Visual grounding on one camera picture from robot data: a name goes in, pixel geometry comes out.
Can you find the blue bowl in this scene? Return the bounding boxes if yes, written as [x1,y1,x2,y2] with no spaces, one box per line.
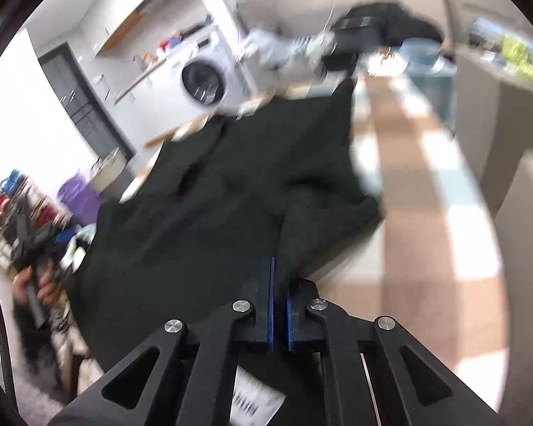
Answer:
[400,40,445,74]

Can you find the black cable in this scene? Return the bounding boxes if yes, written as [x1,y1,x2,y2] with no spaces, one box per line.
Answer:
[0,257,18,409]

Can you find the black knit sweater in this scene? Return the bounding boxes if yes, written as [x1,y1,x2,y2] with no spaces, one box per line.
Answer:
[66,77,383,426]

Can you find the person's left hand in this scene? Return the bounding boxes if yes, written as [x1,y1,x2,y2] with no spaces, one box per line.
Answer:
[12,266,65,308]

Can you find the large black box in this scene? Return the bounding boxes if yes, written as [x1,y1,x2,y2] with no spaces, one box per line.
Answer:
[322,18,383,76]

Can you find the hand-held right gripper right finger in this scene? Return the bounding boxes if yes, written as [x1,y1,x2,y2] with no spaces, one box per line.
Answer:
[285,278,508,426]

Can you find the black glass door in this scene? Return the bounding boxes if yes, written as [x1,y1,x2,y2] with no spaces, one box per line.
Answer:
[38,42,136,160]

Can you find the white base cabinets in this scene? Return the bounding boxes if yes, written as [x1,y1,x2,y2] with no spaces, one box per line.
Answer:
[114,49,187,104]

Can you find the woven laundry basket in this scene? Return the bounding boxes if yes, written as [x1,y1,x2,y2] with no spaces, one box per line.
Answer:
[89,148,129,196]

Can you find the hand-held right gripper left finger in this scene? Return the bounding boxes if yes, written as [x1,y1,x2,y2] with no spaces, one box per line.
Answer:
[49,256,277,426]

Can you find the purple bag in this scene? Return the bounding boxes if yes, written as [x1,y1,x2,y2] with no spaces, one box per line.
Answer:
[58,173,103,227]

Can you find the checked blanket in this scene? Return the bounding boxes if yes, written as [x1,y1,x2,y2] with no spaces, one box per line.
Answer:
[120,71,505,413]

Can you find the white washing machine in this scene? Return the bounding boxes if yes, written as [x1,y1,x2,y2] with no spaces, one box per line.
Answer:
[166,27,249,120]

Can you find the light grey cloth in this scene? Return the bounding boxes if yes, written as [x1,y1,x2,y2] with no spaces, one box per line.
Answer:
[237,27,334,72]

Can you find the metal shoe rack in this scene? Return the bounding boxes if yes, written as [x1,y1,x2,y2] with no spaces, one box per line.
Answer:
[0,169,69,258]

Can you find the white wall cabinets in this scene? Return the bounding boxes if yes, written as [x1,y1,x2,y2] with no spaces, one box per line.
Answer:
[95,0,192,54]

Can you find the black jacket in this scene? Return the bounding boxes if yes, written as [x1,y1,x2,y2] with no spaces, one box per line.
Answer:
[333,2,445,49]

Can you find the beige cabinet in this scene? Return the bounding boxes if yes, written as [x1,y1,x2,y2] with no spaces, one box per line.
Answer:
[453,44,533,214]

